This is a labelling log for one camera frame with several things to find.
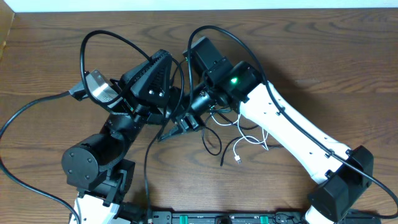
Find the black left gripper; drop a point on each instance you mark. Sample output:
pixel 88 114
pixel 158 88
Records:
pixel 138 93

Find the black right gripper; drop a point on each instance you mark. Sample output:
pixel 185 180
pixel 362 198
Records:
pixel 188 125

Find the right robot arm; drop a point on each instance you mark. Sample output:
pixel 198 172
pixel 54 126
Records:
pixel 338 170

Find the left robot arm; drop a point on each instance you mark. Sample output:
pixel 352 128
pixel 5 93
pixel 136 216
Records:
pixel 97 166

